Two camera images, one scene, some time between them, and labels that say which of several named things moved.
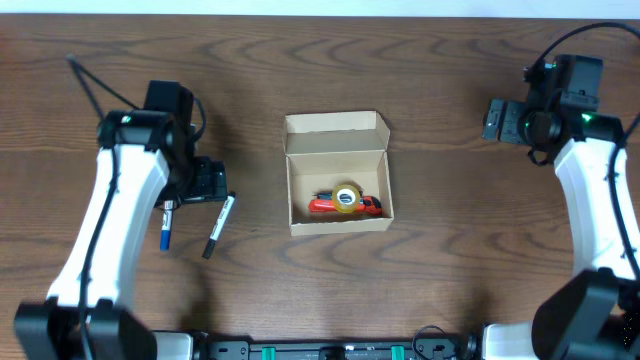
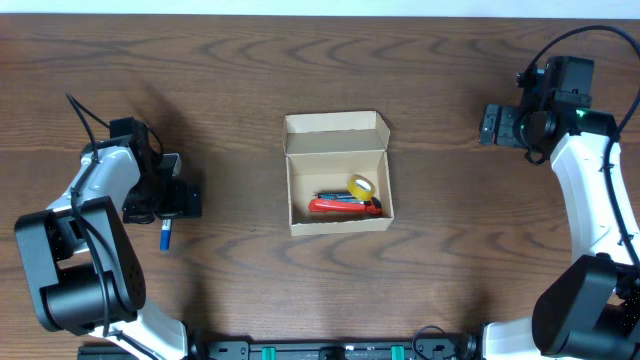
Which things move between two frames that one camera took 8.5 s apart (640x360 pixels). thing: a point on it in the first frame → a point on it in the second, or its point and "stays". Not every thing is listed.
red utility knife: (368, 206) stays
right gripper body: (507, 128) stays
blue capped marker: (165, 240) stays
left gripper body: (198, 177) → (153, 198)
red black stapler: (324, 195) stays
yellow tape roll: (345, 198) → (357, 192)
